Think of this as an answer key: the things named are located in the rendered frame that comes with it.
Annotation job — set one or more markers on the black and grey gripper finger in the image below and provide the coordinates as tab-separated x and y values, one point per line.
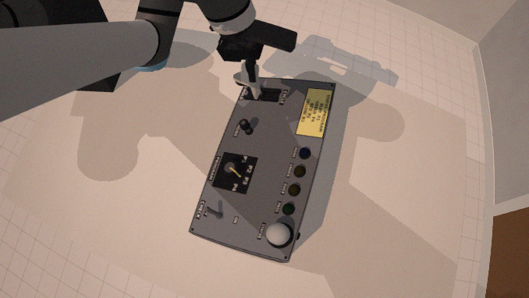
249	76

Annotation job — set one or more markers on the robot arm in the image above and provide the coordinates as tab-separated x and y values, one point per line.
39	63

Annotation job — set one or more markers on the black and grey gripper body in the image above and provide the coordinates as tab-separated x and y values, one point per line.
235	49

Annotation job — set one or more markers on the grey control console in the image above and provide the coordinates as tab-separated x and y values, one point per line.
277	143

